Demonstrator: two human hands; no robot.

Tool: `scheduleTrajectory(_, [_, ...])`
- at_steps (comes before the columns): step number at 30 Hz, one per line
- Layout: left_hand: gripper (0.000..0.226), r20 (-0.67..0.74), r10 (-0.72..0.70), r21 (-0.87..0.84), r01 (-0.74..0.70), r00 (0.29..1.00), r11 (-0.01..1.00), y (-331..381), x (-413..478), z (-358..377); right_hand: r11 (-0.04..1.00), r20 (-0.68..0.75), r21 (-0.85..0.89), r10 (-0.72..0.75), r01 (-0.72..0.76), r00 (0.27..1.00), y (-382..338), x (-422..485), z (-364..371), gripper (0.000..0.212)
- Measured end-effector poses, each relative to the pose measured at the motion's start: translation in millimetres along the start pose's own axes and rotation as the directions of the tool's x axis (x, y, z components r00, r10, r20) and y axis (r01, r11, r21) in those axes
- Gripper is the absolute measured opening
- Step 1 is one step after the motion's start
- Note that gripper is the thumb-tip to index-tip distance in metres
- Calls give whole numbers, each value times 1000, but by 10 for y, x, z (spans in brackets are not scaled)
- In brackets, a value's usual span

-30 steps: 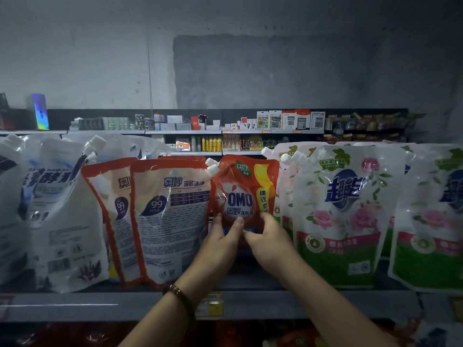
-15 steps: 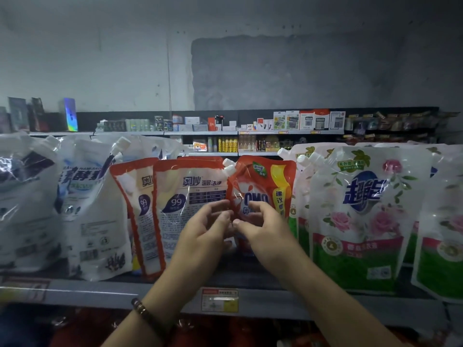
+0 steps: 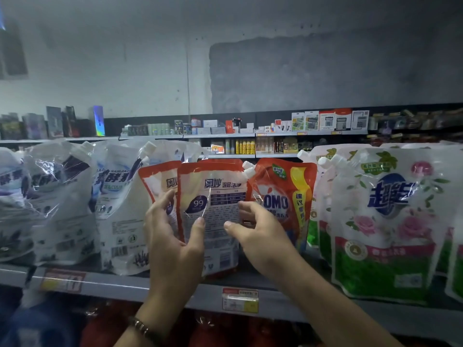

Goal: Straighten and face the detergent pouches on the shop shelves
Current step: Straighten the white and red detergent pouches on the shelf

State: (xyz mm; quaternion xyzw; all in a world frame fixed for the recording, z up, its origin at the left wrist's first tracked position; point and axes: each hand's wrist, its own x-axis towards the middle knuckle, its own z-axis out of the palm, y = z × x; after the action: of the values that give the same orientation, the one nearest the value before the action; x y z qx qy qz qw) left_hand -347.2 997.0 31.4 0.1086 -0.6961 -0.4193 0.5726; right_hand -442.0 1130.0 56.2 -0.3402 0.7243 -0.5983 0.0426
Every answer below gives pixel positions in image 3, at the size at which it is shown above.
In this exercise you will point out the person's left hand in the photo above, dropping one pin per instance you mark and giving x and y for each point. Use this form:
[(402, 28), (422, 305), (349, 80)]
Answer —
[(173, 267)]

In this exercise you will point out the person's right hand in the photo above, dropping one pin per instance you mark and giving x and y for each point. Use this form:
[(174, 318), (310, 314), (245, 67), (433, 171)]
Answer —
[(271, 245)]

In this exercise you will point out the grey metal shelf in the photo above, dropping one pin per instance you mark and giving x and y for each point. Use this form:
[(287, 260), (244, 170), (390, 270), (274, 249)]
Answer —
[(304, 303)]

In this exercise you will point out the white lavender detergent pouches group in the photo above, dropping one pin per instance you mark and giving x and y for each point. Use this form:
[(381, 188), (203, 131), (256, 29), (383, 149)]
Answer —
[(65, 206)]

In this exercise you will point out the person's right forearm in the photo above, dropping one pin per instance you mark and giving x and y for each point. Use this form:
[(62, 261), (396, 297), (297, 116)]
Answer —
[(340, 310)]

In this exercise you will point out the row of red detergent bottles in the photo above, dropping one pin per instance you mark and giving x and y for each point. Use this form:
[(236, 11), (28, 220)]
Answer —
[(210, 330)]

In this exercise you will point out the dark background shelf unit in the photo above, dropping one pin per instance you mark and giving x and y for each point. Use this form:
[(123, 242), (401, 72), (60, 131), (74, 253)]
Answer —
[(145, 120)]

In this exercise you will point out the red-framed price tag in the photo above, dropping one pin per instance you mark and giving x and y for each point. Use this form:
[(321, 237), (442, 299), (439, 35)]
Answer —
[(240, 300), (63, 281)]

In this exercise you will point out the row of small bottles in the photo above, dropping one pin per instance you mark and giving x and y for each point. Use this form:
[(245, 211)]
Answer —
[(246, 146)]

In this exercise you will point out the row of small toiletry boxes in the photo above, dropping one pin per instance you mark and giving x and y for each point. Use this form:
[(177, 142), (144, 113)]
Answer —
[(318, 120)]

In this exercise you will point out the row of boxed goods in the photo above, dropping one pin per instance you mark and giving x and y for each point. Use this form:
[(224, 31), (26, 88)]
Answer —
[(54, 123)]

